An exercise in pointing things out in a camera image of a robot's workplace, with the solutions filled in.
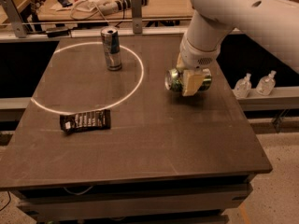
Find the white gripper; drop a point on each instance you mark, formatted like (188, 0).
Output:
(195, 59)

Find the green soda can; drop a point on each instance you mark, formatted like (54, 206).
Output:
(174, 80)

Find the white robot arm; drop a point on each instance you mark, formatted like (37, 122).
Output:
(273, 24)

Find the tall silver blue can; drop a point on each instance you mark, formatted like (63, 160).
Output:
(111, 46)

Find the clear sanitizer bottle left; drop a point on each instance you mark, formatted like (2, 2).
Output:
(243, 86)

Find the clear sanitizer bottle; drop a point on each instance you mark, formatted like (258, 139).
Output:
(266, 84)
(243, 86)

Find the clear sanitizer bottle right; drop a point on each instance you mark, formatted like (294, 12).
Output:
(266, 84)

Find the black snack wrapper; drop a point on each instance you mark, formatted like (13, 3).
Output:
(86, 121)

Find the white power strip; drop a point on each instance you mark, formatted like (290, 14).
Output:
(117, 6)

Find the grey metal bracket middle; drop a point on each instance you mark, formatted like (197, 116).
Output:
(137, 16)

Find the grey metal bracket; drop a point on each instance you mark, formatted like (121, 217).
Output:
(137, 16)
(14, 18)

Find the black device on rail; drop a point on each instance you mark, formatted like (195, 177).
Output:
(57, 31)

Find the grey metal bracket left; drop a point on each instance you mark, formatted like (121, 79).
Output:
(14, 18)

